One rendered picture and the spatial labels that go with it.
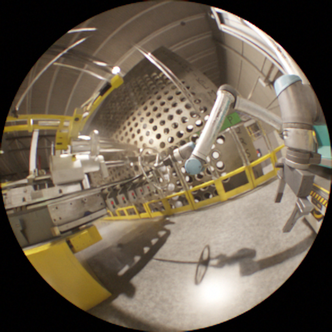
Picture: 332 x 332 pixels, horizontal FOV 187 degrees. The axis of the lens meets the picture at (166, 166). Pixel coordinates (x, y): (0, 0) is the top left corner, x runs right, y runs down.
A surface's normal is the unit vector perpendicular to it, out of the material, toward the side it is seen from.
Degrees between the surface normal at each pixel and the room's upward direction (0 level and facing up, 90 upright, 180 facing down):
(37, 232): 90
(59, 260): 90
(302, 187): 97
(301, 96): 92
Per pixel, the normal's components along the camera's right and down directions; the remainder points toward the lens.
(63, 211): 0.79, -0.40
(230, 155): -0.47, 0.11
